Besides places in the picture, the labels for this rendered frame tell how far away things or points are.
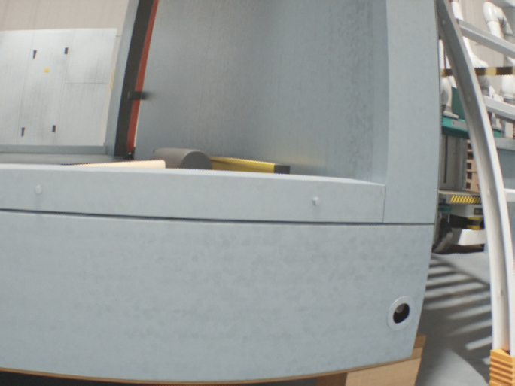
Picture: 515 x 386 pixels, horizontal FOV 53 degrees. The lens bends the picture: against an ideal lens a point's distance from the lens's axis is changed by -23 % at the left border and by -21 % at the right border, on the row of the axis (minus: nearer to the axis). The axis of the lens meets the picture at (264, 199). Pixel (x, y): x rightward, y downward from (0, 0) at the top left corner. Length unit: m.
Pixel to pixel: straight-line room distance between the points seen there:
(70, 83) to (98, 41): 0.72
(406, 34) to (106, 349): 0.58
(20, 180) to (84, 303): 0.16
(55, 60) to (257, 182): 7.61
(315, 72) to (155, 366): 0.53
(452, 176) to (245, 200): 2.87
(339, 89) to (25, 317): 0.57
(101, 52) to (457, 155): 5.87
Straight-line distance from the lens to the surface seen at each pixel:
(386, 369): 1.00
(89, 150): 3.16
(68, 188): 0.66
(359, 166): 0.86
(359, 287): 0.80
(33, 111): 8.19
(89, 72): 8.28
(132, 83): 2.89
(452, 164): 3.52
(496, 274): 1.26
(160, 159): 1.01
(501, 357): 1.21
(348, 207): 0.77
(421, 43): 0.85
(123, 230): 0.68
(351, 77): 0.89
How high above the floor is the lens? 0.45
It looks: 5 degrees down
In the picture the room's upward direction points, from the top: 4 degrees clockwise
